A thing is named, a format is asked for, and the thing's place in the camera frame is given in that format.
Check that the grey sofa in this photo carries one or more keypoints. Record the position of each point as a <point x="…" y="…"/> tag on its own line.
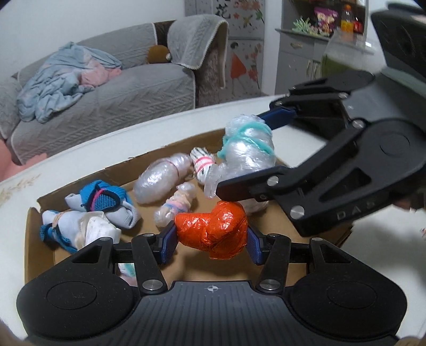
<point x="116" y="99"/>

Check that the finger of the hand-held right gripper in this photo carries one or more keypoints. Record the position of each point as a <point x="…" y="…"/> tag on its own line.
<point x="246" y="189"/>
<point x="276" y="116"/>

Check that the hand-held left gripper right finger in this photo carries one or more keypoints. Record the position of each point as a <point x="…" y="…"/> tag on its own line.
<point x="254" y="246"/>

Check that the grey counter cabinet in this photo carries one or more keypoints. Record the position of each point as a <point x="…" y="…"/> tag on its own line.
<point x="296" y="63"/>

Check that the translucent green container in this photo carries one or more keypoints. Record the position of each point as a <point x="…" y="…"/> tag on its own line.
<point x="336" y="60"/>

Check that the orange plastic bag bundle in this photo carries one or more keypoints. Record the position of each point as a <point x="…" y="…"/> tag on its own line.
<point x="213" y="229"/>

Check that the clear plastic bundle dark band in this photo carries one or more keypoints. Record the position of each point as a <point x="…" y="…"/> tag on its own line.
<point x="153" y="181"/>

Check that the white sock bundle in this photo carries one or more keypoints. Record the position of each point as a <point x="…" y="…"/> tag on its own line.
<point x="100" y="229"/>

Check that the green plastic plant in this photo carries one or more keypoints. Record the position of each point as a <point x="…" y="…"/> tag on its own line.
<point x="304" y="25"/>

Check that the pink plastic stool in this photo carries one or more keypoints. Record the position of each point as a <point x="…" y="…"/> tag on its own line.
<point x="8" y="166"/>

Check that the small clear bundle pastel band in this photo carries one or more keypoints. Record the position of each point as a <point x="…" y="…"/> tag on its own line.
<point x="176" y="203"/>

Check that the clear plastic bundle teal yarn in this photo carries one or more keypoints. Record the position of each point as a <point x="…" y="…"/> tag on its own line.
<point x="246" y="146"/>

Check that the orange drink bottle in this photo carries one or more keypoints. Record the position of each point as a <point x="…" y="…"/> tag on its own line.
<point x="347" y="16"/>

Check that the blue mesh sock bundle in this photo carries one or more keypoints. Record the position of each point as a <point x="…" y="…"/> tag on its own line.
<point x="103" y="199"/>

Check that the blue and pink blanket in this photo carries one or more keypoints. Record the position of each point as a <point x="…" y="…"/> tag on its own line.
<point x="50" y="86"/>

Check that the light blue sock bundle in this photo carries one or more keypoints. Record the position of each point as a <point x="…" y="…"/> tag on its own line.
<point x="63" y="223"/>

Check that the white striped bundle pink band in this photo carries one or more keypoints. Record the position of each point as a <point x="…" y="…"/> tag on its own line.
<point x="201" y="163"/>

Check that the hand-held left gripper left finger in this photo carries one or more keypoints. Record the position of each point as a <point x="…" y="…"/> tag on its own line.
<point x="168" y="241"/>

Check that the brown cardboard box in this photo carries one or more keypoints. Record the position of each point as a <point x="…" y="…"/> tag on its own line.
<point x="146" y="233"/>

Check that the purple snack packet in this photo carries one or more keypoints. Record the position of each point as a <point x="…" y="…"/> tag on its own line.
<point x="326" y="18"/>

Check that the refrigerator with flower decals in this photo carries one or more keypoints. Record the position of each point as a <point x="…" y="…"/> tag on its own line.
<point x="243" y="50"/>

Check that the small red container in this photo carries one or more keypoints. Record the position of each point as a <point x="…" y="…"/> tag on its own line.
<point x="357" y="26"/>

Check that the grey sofa armrest cover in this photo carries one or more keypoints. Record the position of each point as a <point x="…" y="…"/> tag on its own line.
<point x="193" y="40"/>
<point x="8" y="106"/>

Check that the brown plush toy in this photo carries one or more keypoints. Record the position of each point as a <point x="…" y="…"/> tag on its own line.
<point x="158" y="53"/>

